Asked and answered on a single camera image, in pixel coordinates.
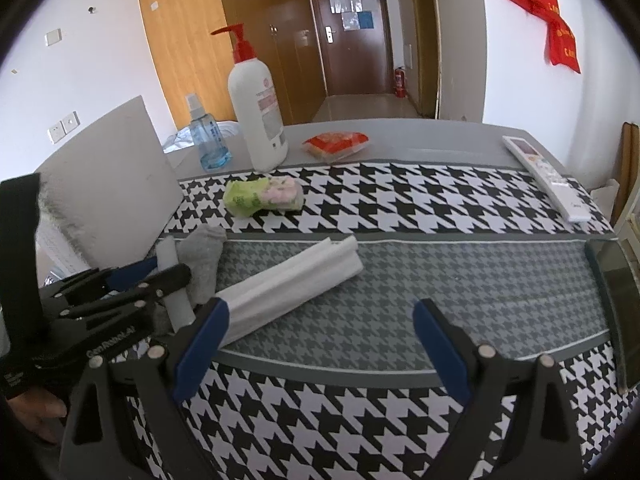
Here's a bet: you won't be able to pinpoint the person's left hand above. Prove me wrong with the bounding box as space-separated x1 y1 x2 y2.
0 385 69 444

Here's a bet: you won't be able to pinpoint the white plastic bag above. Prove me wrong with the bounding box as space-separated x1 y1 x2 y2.
590 180 623 223

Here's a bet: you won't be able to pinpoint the houndstooth tablecloth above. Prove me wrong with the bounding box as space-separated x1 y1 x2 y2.
115 119 640 480

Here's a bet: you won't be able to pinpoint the blue spray bottle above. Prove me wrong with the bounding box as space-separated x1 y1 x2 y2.
186 94 233 171

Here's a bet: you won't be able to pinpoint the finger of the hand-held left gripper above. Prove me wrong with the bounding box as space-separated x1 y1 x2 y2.
59 263 193 320
42 257 161 306

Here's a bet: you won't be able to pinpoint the red snack packet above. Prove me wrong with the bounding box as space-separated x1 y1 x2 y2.
302 131 372 163

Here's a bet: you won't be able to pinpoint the green tissue pack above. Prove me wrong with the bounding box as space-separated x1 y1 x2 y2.
222 175 304 217

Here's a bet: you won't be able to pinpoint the white foam box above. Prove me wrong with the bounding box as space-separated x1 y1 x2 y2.
35 95 183 278

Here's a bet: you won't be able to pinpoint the white remote control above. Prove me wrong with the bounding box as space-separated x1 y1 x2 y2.
502 135 592 222

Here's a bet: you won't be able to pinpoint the brown entrance door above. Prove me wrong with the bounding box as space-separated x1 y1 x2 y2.
306 0 396 98

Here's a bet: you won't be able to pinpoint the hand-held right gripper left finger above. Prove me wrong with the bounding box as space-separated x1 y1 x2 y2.
60 297 232 480

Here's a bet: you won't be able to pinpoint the grey sock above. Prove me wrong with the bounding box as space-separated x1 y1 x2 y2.
150 225 228 336

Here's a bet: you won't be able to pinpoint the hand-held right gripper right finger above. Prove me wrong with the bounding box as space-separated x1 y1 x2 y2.
412 298 586 480

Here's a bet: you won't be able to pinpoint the wooden wardrobe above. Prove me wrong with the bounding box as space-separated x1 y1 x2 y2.
134 0 328 131

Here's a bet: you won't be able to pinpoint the brown side door frame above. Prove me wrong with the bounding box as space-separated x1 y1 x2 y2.
407 0 443 118

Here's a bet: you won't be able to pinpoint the blue plastic bag bundle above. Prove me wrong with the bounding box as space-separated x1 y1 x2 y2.
162 120 246 153

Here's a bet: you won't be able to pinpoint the door notice papers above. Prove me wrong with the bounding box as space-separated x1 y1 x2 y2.
329 0 376 31

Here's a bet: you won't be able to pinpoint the white foam tube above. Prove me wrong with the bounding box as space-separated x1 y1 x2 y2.
156 237 196 333

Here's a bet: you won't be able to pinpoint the white pump bottle red cap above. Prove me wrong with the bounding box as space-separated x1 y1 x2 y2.
210 23 290 172

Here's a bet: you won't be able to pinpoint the wooden board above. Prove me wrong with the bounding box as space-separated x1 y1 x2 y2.
620 122 640 226

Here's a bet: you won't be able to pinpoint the black smartphone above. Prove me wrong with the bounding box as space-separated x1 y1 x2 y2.
585 237 640 393

